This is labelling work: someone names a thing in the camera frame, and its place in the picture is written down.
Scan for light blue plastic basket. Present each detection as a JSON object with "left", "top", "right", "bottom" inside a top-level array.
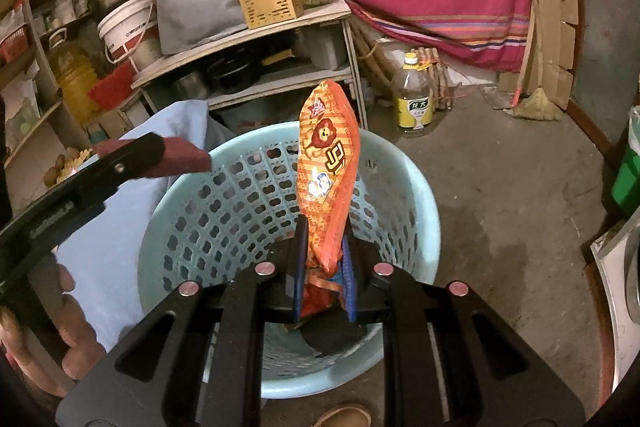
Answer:
[{"left": 136, "top": 122, "right": 442, "bottom": 400}]

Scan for yellow perforated utensil holder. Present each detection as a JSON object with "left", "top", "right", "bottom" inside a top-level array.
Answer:
[{"left": 236, "top": 0, "right": 305, "bottom": 30}]

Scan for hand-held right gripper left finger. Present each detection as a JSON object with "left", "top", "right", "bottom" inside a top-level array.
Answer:
[{"left": 56, "top": 217, "right": 311, "bottom": 427}]

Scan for yellow oil jug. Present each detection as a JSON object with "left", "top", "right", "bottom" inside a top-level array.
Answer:
[{"left": 50, "top": 27, "right": 101, "bottom": 128}]

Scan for low wooden cabinet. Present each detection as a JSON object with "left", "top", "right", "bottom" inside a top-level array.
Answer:
[{"left": 131, "top": 0, "right": 368, "bottom": 132}]

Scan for orange snack packet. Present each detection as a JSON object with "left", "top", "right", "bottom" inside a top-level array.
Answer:
[{"left": 296, "top": 79, "right": 362, "bottom": 320}]

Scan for wooden shelf unit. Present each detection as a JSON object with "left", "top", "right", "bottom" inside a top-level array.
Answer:
[{"left": 0, "top": 0, "right": 131, "bottom": 208}]

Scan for person's left hand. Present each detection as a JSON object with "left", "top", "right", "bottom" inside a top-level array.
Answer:
[{"left": 0, "top": 264, "right": 108, "bottom": 400}]

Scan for metal cooking pot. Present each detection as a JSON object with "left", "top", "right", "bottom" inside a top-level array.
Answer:
[{"left": 172, "top": 69, "right": 211, "bottom": 100}]

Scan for white metal appliance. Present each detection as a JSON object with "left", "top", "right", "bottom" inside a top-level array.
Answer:
[{"left": 590, "top": 207, "right": 640, "bottom": 393}]

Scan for stacked cardboard sheets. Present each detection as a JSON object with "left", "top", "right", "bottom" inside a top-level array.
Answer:
[{"left": 500, "top": 0, "right": 581, "bottom": 110}]

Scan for white plastic container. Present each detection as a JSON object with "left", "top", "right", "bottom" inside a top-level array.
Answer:
[{"left": 310, "top": 27, "right": 348, "bottom": 70}]

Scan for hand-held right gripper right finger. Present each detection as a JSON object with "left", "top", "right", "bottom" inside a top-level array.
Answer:
[{"left": 341, "top": 234, "right": 587, "bottom": 427}]

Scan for light blue tablecloth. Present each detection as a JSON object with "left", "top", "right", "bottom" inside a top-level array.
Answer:
[{"left": 56, "top": 99, "right": 236, "bottom": 353}]

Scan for bundle of wooden sticks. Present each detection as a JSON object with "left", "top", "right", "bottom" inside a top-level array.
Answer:
[{"left": 417, "top": 48, "right": 456, "bottom": 112}]

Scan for green plastic container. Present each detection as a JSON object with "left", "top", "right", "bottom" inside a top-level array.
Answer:
[{"left": 611, "top": 106, "right": 640, "bottom": 220}]

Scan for black pan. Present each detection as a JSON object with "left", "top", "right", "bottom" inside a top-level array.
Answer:
[{"left": 207, "top": 57, "right": 261, "bottom": 94}]

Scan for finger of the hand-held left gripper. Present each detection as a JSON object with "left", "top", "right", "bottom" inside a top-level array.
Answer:
[{"left": 0, "top": 133, "right": 167, "bottom": 258}]

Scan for oil bottle with yellow label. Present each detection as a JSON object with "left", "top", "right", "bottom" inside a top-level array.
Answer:
[{"left": 391, "top": 52, "right": 435, "bottom": 138}]

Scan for red plastic basin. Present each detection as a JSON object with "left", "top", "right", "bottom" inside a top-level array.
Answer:
[{"left": 89, "top": 64, "right": 143, "bottom": 110}]

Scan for white plastic bucket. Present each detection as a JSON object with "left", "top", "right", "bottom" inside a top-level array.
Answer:
[{"left": 96, "top": 0, "right": 162, "bottom": 65}]

